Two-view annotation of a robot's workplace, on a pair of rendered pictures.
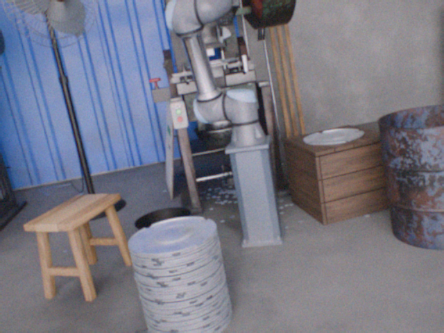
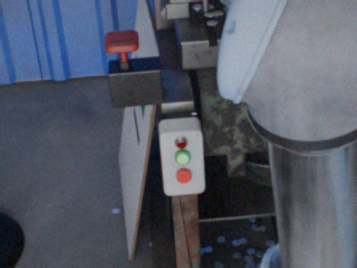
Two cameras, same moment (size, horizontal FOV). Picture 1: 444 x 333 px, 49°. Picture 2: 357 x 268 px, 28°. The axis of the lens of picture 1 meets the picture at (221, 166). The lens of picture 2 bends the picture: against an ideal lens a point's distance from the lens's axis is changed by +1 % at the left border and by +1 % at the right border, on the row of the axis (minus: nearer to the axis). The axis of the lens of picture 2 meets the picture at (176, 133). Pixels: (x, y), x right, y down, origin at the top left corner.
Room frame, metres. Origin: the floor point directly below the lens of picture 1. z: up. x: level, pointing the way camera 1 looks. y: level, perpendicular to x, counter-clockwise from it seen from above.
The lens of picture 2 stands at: (1.46, 0.13, 1.27)
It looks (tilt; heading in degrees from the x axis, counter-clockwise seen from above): 32 degrees down; 3
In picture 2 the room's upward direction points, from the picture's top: 4 degrees counter-clockwise
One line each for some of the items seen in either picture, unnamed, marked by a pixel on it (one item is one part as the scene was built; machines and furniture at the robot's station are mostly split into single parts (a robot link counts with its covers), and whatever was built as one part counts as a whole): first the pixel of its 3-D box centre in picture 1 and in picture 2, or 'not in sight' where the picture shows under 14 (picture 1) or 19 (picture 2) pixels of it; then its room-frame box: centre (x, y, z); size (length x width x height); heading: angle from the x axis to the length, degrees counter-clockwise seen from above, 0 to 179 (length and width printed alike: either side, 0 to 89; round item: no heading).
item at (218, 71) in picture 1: (216, 75); not in sight; (2.69, -0.06, 0.72); 0.25 x 0.14 x 0.14; 4
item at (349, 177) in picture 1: (337, 171); not in sight; (2.29, -0.56, 0.18); 0.40 x 0.38 x 0.35; 11
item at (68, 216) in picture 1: (83, 244); not in sight; (1.93, 0.64, 0.16); 0.34 x 0.24 x 0.34; 156
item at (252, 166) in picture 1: (256, 191); not in sight; (2.06, -0.13, 0.23); 0.19 x 0.19 x 0.45; 78
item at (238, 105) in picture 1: (241, 105); not in sight; (2.06, -0.13, 0.62); 0.13 x 0.12 x 0.14; 68
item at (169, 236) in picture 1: (172, 234); not in sight; (1.47, 0.20, 0.32); 0.29 x 0.29 x 0.01
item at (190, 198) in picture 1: (175, 123); (160, 91); (2.98, 0.23, 0.45); 0.92 x 0.12 x 0.90; 4
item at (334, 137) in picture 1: (333, 136); not in sight; (2.29, -0.56, 0.35); 0.29 x 0.29 x 0.01
